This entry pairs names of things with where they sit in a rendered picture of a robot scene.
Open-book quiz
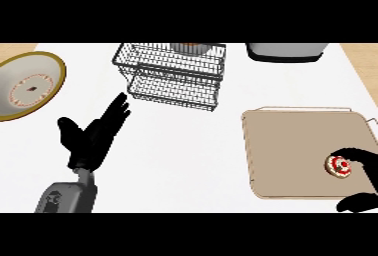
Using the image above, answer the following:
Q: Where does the red and white cupcake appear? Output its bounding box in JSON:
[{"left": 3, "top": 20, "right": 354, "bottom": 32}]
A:
[{"left": 323, "top": 154, "right": 354, "bottom": 179}]

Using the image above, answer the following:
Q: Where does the beige tray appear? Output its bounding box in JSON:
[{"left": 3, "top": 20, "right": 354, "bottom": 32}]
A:
[{"left": 241, "top": 106, "right": 378, "bottom": 200}]

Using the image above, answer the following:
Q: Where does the grey cup with orange top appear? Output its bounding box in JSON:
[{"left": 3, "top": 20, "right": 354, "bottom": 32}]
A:
[{"left": 170, "top": 43, "right": 213, "bottom": 55}]

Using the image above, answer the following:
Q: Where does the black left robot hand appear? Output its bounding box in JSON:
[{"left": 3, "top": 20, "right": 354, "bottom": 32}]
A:
[{"left": 56, "top": 92, "right": 133, "bottom": 173}]

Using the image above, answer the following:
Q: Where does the grey and black appliance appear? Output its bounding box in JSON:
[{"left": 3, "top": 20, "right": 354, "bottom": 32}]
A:
[{"left": 245, "top": 43, "right": 331, "bottom": 64}]

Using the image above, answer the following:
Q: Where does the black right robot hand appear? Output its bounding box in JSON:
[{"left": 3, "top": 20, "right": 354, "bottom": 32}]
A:
[{"left": 329, "top": 147, "right": 378, "bottom": 214}]

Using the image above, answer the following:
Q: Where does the grey tiered wire basket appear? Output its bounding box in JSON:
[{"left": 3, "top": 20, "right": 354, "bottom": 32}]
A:
[{"left": 111, "top": 43, "right": 229, "bottom": 112}]

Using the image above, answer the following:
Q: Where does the gold-rimmed white bowl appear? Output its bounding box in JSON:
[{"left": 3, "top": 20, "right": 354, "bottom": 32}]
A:
[{"left": 0, "top": 50, "right": 68, "bottom": 123}]

